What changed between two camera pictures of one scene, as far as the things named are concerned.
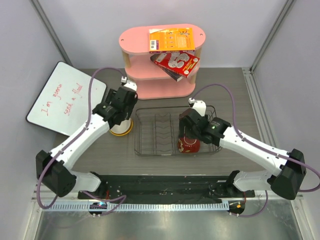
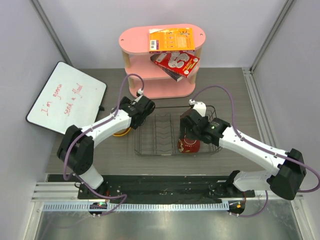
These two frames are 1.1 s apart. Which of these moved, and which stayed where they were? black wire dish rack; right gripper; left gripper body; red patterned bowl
Moved: left gripper body
Stayed: black wire dish rack; red patterned bowl; right gripper
